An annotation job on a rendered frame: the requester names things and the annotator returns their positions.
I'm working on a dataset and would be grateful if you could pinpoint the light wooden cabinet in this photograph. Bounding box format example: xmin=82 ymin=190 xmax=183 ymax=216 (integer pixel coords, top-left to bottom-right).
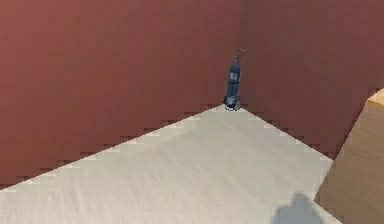
xmin=313 ymin=87 xmax=384 ymax=224

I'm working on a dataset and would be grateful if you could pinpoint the dark blue upright vacuum cleaner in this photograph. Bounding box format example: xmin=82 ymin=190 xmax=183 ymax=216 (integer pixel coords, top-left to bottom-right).
xmin=223 ymin=48 xmax=247 ymax=112

